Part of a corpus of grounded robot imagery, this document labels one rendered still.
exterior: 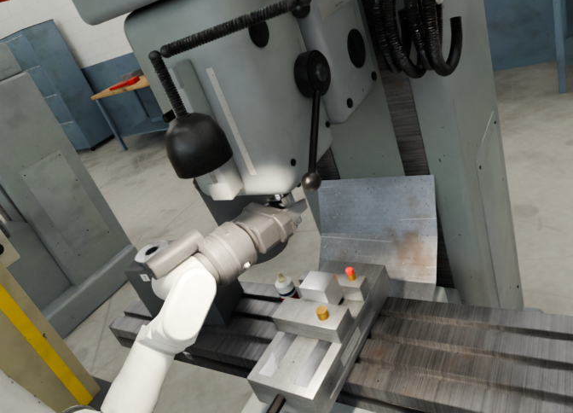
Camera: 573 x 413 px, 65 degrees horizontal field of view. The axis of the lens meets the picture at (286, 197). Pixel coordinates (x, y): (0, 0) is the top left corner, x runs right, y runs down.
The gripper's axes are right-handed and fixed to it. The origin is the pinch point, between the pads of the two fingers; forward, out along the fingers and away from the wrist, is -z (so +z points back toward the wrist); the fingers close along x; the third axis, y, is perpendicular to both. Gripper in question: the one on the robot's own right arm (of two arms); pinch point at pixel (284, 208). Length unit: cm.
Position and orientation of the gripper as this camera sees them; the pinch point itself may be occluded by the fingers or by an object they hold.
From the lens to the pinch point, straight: 84.1
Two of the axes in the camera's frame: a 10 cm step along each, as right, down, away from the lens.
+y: 3.2, 8.4, 4.4
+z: -6.9, 5.2, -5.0
